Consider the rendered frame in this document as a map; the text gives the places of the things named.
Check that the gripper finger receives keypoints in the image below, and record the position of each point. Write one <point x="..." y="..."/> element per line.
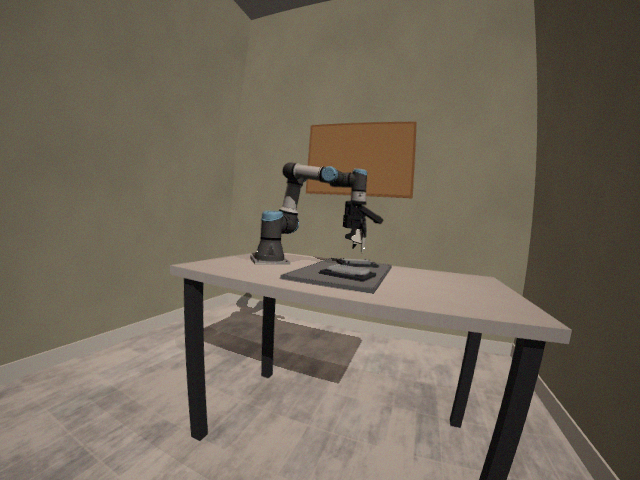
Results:
<point x="349" y="235"/>
<point x="360" y="236"/>

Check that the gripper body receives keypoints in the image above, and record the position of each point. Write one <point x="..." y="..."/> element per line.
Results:
<point x="357" y="218"/>

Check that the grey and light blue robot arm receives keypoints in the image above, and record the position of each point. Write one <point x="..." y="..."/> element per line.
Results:
<point x="274" y="224"/>

